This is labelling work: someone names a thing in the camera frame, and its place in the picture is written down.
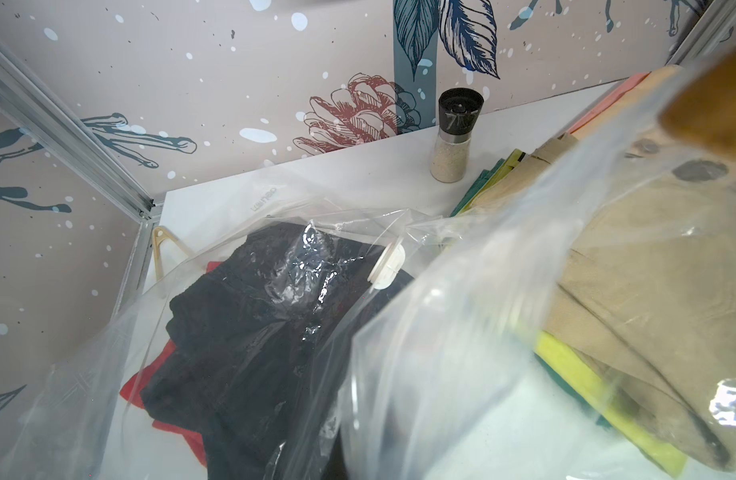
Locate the tan plastic bag clip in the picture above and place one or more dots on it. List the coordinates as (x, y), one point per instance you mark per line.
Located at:
(169, 251)

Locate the beige corduroy trousers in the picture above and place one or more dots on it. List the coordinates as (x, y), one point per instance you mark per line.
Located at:
(648, 300)

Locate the red folded trousers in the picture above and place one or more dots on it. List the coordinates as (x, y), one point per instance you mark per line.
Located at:
(131, 392)

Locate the black lid pepper grinder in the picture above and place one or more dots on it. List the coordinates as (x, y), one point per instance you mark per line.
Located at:
(458, 111)

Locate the yellow trousers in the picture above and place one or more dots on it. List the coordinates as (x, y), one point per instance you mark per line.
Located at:
(592, 387)

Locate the clear plastic vacuum bag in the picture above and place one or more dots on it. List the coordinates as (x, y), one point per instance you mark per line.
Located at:
(442, 383)

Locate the beige cloth placemat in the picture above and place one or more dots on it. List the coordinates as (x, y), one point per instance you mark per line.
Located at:
(624, 96)

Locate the black folded trousers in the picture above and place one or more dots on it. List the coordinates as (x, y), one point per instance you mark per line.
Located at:
(262, 344)

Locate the green trousers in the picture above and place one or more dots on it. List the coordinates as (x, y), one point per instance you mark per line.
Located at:
(555, 357)

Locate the brown trousers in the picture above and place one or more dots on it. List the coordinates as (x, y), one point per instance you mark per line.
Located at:
(703, 114)

